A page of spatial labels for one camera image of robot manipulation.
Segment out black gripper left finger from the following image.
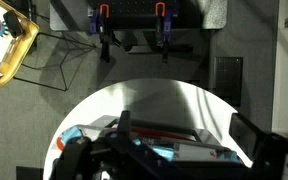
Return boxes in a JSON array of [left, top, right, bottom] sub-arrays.
[[49, 137, 93, 180]]

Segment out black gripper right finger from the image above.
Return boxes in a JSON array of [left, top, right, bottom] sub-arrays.
[[229, 113, 288, 169]]

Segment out toy cooker, grey with knobs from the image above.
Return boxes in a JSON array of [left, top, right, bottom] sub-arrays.
[[55, 114, 245, 166]]

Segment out black perforated box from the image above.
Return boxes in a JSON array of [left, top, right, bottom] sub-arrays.
[[215, 57, 243, 106]]

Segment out round white table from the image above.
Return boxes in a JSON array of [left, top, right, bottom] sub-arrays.
[[43, 78, 252, 180]]

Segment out left purple orange clamp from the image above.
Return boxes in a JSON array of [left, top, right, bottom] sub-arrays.
[[90, 3, 112, 63]]

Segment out purple orange clamp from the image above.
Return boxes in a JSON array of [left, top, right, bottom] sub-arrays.
[[90, 3, 112, 63], [155, 1, 173, 64]]

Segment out black rectangular block on tray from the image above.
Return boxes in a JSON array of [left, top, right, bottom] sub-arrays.
[[3, 10, 24, 38]]

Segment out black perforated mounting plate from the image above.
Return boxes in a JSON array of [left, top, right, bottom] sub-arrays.
[[49, 0, 228, 32]]

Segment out right purple orange clamp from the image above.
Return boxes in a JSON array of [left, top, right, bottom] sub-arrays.
[[155, 1, 173, 64]]

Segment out black wire frame stand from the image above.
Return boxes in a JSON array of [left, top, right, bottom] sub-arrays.
[[16, 32, 96, 92]]

